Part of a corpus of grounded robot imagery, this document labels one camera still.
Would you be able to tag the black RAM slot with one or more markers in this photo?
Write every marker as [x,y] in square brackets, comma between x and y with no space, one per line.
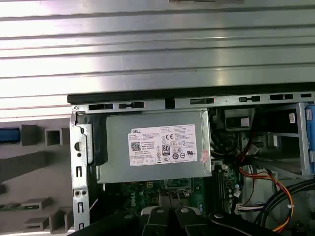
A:
[212,191]
[222,191]

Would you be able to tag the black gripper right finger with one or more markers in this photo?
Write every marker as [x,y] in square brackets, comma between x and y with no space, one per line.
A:
[187,223]

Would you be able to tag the hard disk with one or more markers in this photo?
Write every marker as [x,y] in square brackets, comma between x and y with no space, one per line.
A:
[8,135]

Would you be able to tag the black open PC case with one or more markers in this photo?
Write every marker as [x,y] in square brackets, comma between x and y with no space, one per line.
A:
[197,92]

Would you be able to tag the grey parts rack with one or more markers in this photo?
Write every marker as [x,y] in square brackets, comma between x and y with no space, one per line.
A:
[37,177]

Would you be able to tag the grey Dell power supply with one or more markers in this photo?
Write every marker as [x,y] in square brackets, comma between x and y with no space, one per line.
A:
[118,157]

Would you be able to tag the blue plastic drive latch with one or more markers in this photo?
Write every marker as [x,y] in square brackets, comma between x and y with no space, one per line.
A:
[310,137]

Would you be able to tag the green RAM stick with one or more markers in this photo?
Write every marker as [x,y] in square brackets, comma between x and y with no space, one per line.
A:
[9,207]

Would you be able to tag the grey metal drive cage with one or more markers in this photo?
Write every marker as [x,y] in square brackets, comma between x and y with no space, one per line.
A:
[302,137]

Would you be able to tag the green motherboard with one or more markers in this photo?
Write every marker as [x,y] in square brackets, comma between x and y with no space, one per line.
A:
[147,189]

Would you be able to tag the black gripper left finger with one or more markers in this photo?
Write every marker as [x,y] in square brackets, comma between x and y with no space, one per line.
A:
[157,223]

